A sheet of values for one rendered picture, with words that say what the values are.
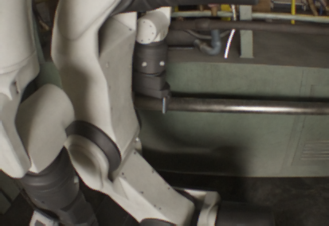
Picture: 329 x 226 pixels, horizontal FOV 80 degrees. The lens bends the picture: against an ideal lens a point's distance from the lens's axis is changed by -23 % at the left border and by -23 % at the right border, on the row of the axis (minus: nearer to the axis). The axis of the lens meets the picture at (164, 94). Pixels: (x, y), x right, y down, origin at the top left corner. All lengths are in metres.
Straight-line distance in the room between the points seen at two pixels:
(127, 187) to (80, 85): 0.28
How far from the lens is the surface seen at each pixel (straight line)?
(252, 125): 1.00
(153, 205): 0.64
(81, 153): 0.49
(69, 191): 0.35
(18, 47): 0.23
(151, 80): 0.67
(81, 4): 0.34
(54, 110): 0.30
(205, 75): 0.90
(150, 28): 0.57
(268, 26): 0.83
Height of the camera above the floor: 0.94
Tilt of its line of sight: 30 degrees down
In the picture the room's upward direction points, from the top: 8 degrees counter-clockwise
